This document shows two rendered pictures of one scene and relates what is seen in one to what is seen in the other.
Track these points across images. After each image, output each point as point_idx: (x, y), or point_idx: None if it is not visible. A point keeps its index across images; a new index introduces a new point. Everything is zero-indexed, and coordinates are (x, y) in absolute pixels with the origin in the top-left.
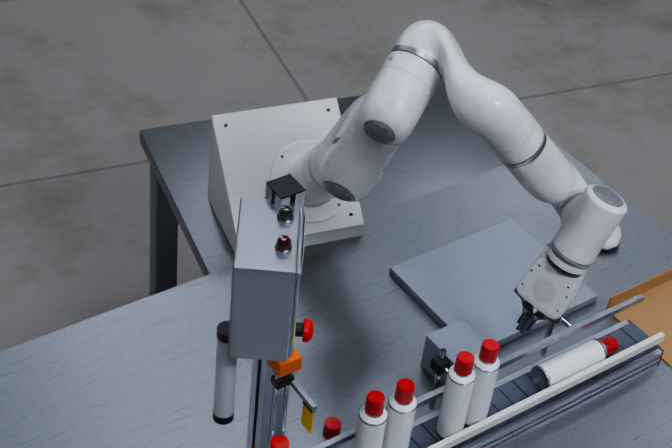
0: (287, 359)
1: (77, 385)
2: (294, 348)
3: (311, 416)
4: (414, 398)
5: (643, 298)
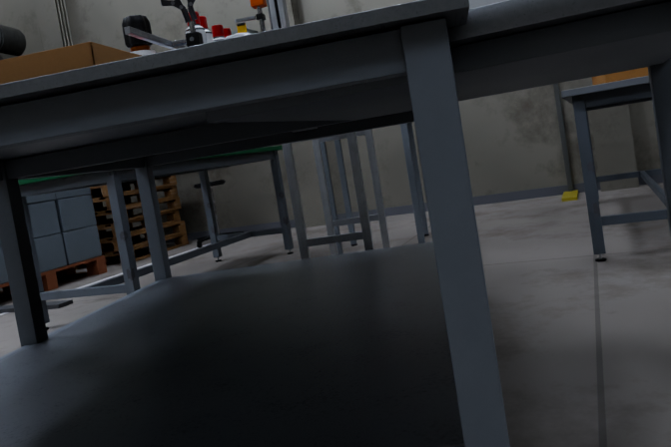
0: None
1: None
2: None
3: (238, 28)
4: (214, 39)
5: (125, 29)
